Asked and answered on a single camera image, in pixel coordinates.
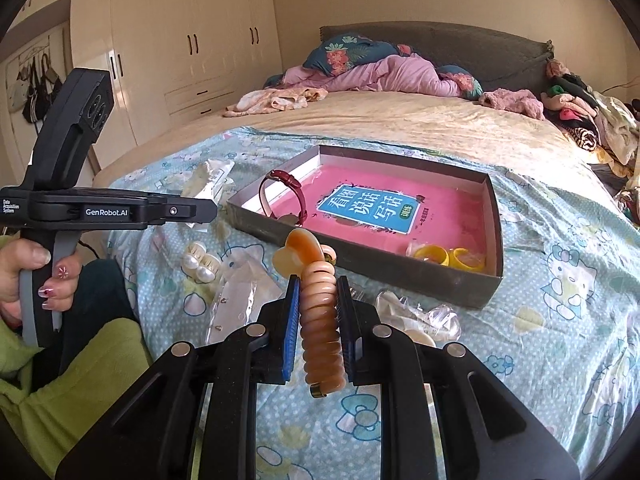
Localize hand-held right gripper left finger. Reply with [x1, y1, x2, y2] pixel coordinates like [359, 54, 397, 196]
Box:
[55, 275, 302, 480]

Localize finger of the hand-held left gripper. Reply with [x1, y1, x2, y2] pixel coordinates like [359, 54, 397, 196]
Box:
[146, 194, 219, 225]

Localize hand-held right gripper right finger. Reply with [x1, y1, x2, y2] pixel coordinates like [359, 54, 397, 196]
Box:
[335, 275, 582, 480]

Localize peach spiral hair tie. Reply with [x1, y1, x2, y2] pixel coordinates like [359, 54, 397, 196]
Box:
[272, 227, 349, 401]

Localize pearl hair clip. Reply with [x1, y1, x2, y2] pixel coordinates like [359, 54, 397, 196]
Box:
[182, 241, 222, 284]

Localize grey cardboard box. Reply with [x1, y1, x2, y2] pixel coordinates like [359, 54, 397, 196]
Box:
[226, 144, 505, 311]

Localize red strap wristwatch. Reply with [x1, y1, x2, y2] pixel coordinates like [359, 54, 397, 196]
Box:
[257, 170, 309, 227]

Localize person's left forearm green sleeve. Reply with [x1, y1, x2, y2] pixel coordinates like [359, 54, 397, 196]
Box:
[0, 316, 154, 480]

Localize person's left hand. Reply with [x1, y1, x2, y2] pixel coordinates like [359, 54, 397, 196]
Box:
[0, 237, 84, 334]

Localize hanging bags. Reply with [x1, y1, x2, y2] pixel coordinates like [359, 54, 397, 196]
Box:
[7, 52, 67, 124]

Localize dark pants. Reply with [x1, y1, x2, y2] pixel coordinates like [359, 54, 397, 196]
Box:
[64, 259, 142, 361]

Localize peach garment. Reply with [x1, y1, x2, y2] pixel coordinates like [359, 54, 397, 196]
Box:
[222, 87, 329, 119]

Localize pink book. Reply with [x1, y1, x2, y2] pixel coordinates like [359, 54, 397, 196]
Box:
[260, 159, 494, 275]

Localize cream wardrobe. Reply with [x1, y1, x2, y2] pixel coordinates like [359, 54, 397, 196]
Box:
[69, 0, 284, 173]

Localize cartoon cat blanket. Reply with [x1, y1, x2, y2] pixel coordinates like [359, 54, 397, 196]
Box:
[106, 126, 640, 480]

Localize beige bed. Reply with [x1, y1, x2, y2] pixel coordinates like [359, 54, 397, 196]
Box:
[92, 86, 618, 196]

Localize large floral pillow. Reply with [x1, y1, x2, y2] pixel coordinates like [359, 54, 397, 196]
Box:
[302, 34, 402, 74]

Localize pink quilt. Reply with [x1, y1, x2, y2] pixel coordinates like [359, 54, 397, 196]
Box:
[264, 54, 467, 99]

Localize small floral pillow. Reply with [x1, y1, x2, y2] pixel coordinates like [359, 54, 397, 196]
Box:
[439, 64, 484, 99]

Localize pink fuzzy garment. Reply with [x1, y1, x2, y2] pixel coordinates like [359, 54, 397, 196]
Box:
[478, 88, 545, 121]

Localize small heap of clothes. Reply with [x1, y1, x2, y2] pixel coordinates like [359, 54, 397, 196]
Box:
[613, 184, 640, 227]

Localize grey padded headboard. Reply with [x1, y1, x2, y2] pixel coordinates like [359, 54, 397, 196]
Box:
[319, 21, 556, 94]

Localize pile of clothes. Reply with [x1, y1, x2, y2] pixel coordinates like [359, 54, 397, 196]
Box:
[542, 59, 640, 183]

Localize yellow plastic ring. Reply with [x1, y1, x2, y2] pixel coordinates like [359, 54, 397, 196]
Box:
[447, 247, 486, 273]
[412, 243, 452, 267]

